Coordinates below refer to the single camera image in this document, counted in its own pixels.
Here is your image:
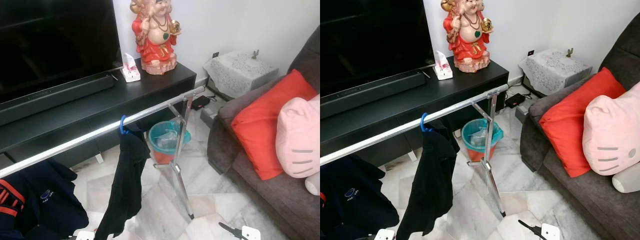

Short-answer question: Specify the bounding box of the navy shirt with red stripe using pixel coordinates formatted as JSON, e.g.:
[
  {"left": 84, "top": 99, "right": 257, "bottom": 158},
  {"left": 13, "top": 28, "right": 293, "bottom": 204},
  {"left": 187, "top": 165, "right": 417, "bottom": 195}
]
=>
[
  {"left": 0, "top": 158, "right": 90, "bottom": 240},
  {"left": 320, "top": 154, "right": 400, "bottom": 240}
]

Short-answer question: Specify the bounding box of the pink cat face pillow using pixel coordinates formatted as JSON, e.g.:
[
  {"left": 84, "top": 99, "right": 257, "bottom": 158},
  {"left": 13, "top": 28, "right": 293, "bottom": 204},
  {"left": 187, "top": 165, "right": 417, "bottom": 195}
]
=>
[
  {"left": 582, "top": 82, "right": 640, "bottom": 176},
  {"left": 275, "top": 94, "right": 321, "bottom": 179}
]

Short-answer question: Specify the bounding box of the red cushion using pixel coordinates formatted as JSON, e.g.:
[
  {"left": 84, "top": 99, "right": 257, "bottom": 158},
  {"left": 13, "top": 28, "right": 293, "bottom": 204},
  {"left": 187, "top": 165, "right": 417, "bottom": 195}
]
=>
[
  {"left": 538, "top": 66, "right": 626, "bottom": 179},
  {"left": 230, "top": 68, "right": 319, "bottom": 181}
]

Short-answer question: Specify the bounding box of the black soundbar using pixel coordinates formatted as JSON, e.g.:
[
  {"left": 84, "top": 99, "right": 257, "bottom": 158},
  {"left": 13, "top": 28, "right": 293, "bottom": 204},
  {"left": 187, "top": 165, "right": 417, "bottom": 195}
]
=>
[
  {"left": 320, "top": 69, "right": 431, "bottom": 119},
  {"left": 0, "top": 73, "right": 119, "bottom": 127}
]

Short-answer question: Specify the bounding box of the silver metal clothes rack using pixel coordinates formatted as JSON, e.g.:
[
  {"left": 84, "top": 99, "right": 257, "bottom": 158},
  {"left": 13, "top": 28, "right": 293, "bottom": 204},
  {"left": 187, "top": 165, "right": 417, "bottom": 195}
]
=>
[
  {"left": 0, "top": 85, "right": 206, "bottom": 221},
  {"left": 320, "top": 83, "right": 510, "bottom": 219}
]

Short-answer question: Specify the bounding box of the white plush toy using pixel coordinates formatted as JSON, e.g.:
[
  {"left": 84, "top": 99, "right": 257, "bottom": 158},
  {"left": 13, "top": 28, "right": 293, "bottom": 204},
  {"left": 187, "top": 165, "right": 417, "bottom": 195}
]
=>
[
  {"left": 304, "top": 172, "right": 321, "bottom": 196},
  {"left": 611, "top": 162, "right": 640, "bottom": 194}
]

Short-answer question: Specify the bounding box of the dark grey sofa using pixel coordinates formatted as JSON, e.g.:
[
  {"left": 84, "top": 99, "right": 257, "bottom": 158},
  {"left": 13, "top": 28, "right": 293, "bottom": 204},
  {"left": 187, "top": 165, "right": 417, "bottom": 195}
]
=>
[
  {"left": 519, "top": 12, "right": 640, "bottom": 240},
  {"left": 206, "top": 27, "right": 321, "bottom": 240}
]

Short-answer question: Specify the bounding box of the white lace covered box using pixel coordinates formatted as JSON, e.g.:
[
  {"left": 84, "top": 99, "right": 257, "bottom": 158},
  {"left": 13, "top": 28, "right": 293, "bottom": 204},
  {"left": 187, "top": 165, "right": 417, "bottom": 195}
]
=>
[
  {"left": 518, "top": 48, "right": 594, "bottom": 96},
  {"left": 203, "top": 50, "right": 280, "bottom": 99}
]

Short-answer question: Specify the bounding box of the black flat screen television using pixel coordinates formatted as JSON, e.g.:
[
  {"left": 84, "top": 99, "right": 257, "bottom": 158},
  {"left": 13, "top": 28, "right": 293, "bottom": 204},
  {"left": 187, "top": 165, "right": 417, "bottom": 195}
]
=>
[
  {"left": 0, "top": 0, "right": 124, "bottom": 104},
  {"left": 320, "top": 0, "right": 436, "bottom": 97}
]

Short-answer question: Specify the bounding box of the black power adapter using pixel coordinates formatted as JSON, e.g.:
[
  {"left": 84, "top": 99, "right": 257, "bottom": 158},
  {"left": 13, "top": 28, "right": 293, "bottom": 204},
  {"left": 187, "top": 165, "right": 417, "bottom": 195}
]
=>
[
  {"left": 504, "top": 92, "right": 526, "bottom": 108},
  {"left": 191, "top": 94, "right": 211, "bottom": 110}
]

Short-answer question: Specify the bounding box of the plain black garment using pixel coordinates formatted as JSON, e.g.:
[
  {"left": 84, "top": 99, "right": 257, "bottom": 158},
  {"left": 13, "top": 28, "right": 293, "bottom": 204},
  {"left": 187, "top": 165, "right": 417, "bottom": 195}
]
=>
[
  {"left": 94, "top": 128, "right": 151, "bottom": 240},
  {"left": 397, "top": 124, "right": 461, "bottom": 240}
]

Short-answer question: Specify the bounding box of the small white tissue box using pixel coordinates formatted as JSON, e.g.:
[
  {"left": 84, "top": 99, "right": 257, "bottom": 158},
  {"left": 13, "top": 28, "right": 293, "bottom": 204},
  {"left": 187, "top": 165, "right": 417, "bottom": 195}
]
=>
[
  {"left": 121, "top": 52, "right": 142, "bottom": 83},
  {"left": 433, "top": 49, "right": 454, "bottom": 81}
]

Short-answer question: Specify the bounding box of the red bin with teal bag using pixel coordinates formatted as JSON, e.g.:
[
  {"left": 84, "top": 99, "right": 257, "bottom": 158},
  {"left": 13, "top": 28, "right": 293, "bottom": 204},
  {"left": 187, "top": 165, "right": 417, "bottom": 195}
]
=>
[
  {"left": 147, "top": 119, "right": 192, "bottom": 165},
  {"left": 460, "top": 117, "right": 505, "bottom": 162}
]

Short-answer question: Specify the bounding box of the red laughing buddha statue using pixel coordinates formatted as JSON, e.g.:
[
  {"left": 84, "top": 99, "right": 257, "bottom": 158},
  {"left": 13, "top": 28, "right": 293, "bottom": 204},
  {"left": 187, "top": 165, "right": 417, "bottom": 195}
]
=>
[
  {"left": 129, "top": 0, "right": 182, "bottom": 76},
  {"left": 440, "top": 0, "right": 495, "bottom": 74}
]

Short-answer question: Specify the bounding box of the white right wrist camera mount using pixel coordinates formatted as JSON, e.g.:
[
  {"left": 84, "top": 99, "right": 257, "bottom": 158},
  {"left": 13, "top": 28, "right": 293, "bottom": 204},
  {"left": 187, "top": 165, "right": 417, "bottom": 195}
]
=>
[
  {"left": 540, "top": 222, "right": 561, "bottom": 240},
  {"left": 241, "top": 225, "right": 262, "bottom": 240}
]

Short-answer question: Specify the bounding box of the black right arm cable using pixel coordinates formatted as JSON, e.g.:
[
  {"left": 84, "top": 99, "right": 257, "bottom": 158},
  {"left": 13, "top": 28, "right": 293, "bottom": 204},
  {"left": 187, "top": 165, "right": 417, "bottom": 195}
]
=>
[
  {"left": 218, "top": 222, "right": 244, "bottom": 239},
  {"left": 517, "top": 219, "right": 544, "bottom": 237}
]

